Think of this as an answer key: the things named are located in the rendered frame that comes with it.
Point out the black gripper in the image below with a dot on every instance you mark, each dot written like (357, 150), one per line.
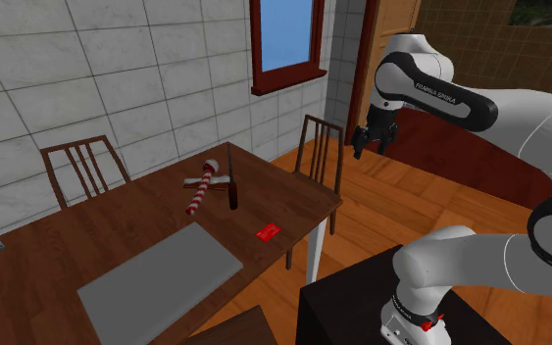
(379, 122)

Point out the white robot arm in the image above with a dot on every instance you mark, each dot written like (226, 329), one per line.
(538, 129)

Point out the brown wooden chair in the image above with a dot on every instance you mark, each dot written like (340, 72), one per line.
(338, 153)
(115, 155)

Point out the red framed window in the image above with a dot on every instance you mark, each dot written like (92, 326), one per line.
(285, 33)

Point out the red card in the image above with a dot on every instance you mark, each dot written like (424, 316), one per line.
(268, 232)

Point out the black robot stand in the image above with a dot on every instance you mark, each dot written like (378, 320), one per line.
(347, 305)

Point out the red white striped stick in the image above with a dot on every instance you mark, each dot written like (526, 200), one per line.
(200, 191)

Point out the grey closed laptop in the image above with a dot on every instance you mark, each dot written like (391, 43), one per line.
(160, 282)

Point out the brown wooden table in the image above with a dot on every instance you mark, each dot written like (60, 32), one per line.
(127, 215)

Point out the wooden door red frame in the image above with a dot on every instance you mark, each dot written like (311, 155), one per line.
(392, 19)

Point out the dark landscape wall picture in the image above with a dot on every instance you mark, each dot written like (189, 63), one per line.
(543, 12)

